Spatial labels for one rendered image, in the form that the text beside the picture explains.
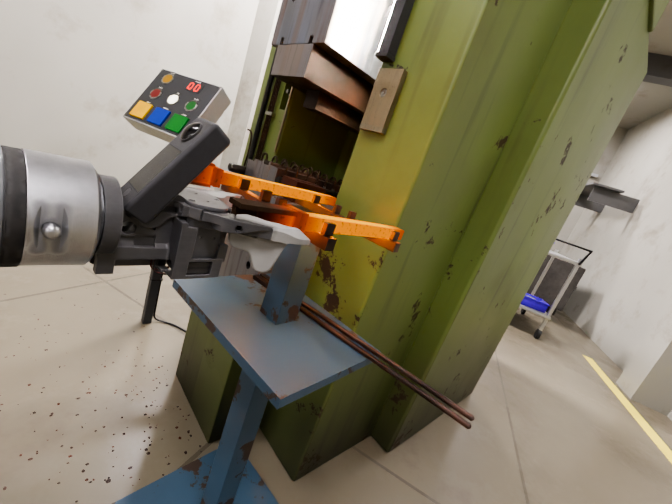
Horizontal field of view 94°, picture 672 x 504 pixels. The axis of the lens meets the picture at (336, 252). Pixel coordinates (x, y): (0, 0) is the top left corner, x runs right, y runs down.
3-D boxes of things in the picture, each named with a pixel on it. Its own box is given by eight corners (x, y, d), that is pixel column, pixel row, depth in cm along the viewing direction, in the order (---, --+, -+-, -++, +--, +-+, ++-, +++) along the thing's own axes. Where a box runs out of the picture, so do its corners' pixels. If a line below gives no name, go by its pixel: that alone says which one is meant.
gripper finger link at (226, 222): (269, 234, 37) (192, 213, 35) (273, 220, 37) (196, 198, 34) (269, 246, 33) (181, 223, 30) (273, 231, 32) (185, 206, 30)
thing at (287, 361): (276, 409, 48) (280, 399, 48) (171, 286, 71) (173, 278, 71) (378, 359, 71) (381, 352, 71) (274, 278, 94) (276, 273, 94)
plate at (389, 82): (381, 132, 87) (404, 68, 83) (358, 128, 93) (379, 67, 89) (385, 135, 89) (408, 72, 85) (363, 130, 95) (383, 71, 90)
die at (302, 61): (303, 77, 94) (313, 43, 91) (270, 74, 107) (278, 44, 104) (385, 125, 124) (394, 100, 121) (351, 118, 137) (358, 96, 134)
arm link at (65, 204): (17, 137, 26) (32, 167, 20) (91, 153, 29) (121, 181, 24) (10, 238, 28) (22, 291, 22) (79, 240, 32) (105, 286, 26)
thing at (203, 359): (207, 444, 112) (240, 334, 100) (175, 374, 136) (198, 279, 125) (321, 399, 152) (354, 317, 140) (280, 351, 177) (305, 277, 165)
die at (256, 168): (271, 191, 102) (278, 165, 100) (243, 175, 115) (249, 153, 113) (354, 210, 133) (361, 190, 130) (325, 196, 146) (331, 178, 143)
